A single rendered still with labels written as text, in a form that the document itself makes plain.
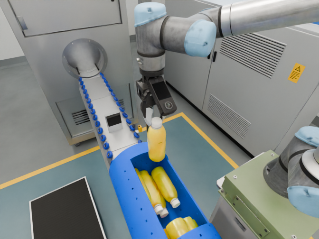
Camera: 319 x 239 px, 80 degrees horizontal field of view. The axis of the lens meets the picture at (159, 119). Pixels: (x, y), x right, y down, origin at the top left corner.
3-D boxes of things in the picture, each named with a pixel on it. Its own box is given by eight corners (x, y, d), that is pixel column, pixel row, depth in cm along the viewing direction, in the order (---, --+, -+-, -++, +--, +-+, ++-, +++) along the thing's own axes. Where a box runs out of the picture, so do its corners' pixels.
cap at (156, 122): (149, 122, 67) (148, 118, 66) (159, 119, 68) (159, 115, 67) (153, 129, 65) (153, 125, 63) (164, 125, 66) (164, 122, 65)
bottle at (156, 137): (145, 151, 80) (143, 120, 68) (161, 146, 82) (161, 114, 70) (152, 165, 76) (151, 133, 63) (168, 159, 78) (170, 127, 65)
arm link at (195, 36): (223, 15, 44) (180, 10, 48) (210, 25, 37) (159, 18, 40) (216, 49, 49) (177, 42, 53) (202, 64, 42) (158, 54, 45)
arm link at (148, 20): (158, 10, 39) (125, 6, 42) (159, 60, 47) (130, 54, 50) (174, 3, 44) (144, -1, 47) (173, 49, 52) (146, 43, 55)
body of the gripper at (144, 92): (156, 90, 67) (155, 57, 58) (168, 103, 61) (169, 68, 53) (136, 96, 64) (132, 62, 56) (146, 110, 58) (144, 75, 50)
